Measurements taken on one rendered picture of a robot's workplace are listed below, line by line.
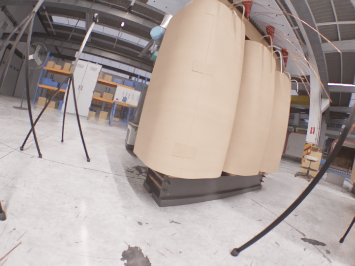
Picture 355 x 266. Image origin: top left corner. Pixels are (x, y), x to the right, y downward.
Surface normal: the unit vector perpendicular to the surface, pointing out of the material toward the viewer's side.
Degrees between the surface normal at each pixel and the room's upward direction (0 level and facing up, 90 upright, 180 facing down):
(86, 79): 90
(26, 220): 0
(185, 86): 90
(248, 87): 90
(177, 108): 90
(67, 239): 0
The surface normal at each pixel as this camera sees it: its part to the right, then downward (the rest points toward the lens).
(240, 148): -0.18, -0.01
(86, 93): 0.51, 0.14
